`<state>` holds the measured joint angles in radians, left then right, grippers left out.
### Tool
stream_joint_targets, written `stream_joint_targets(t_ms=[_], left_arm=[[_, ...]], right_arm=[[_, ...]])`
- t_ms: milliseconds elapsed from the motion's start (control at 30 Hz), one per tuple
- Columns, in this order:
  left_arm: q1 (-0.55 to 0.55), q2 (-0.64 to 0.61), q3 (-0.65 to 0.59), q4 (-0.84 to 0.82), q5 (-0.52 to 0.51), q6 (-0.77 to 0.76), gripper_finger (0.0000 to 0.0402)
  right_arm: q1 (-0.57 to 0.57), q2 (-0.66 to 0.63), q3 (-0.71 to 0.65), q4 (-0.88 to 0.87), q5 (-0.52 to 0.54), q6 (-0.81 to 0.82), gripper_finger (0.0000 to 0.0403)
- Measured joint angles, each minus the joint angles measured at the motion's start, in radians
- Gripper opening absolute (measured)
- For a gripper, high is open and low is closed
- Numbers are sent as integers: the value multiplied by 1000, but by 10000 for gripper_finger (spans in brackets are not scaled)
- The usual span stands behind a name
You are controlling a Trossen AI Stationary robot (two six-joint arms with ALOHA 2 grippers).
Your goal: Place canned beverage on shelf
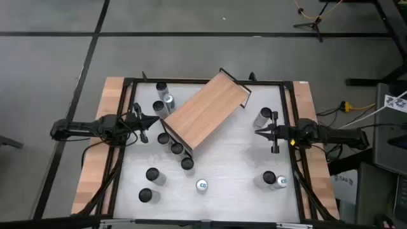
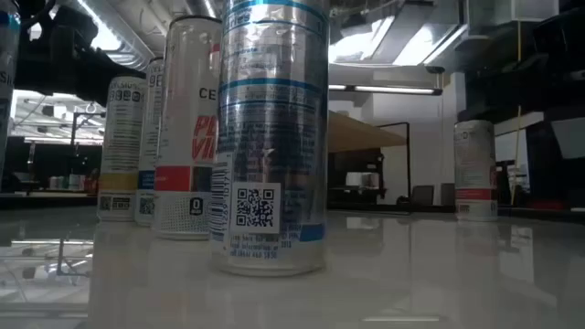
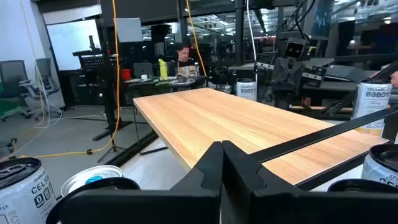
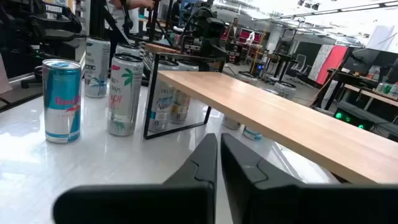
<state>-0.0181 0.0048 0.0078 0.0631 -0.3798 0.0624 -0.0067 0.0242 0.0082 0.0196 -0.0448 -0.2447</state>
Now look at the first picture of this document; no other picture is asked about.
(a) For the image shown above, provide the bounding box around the wooden tray with black handles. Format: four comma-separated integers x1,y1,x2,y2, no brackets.
160,67,253,159

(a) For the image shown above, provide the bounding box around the black rig beam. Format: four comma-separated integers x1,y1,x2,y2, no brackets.
0,215,407,229

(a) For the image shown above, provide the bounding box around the black left arm cable bundle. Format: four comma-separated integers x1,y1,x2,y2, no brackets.
78,136,123,217

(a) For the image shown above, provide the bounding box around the silver can black lid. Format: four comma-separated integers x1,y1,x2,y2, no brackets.
253,170,277,188

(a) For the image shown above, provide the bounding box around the white Celsius Arctic can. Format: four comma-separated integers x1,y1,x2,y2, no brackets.
138,188,161,204

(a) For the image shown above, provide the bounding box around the grey chair base leg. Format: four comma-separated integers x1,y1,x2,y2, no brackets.
0,135,24,149

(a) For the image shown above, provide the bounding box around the blue silver Red Bull can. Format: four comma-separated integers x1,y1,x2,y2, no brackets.
195,178,209,194
270,175,289,191
163,94,177,113

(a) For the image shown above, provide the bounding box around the white Celsius can blue logo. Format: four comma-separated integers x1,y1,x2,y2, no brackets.
146,167,167,187

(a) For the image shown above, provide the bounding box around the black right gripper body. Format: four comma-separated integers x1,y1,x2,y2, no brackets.
272,111,296,154

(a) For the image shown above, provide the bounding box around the dark grey cabinet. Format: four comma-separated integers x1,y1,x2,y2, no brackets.
355,162,398,225

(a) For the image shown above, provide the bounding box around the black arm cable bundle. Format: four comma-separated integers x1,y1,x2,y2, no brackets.
292,144,338,222
78,136,123,217

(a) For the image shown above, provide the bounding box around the white Celsius can orange logo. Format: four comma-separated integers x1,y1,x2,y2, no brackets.
152,100,169,119

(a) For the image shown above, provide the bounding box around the black desk frame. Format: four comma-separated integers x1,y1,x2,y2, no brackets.
345,0,407,87

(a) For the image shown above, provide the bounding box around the black tripod stand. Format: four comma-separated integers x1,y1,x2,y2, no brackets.
293,1,330,43

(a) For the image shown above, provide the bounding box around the white marker tag paper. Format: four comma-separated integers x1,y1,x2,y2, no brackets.
383,94,407,114

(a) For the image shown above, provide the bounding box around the white Celsius Peach Vibe can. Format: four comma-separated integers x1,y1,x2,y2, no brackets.
181,157,197,177
252,107,273,128
155,81,170,99

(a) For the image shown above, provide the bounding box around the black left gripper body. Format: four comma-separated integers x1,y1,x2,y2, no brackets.
127,102,149,144

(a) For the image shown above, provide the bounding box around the white Celsius can yellow band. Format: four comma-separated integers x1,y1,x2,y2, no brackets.
157,132,172,147

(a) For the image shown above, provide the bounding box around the white cable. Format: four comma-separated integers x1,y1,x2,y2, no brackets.
338,91,407,130

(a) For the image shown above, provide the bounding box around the white printed box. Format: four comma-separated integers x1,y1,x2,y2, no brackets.
330,170,357,204

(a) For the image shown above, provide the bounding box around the white Celsius can blue band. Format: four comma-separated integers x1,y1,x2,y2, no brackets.
170,142,187,159

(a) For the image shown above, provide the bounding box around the yellow cable with black bead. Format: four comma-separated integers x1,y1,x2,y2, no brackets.
292,0,345,19

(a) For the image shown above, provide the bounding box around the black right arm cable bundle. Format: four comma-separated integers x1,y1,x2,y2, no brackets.
292,144,338,222

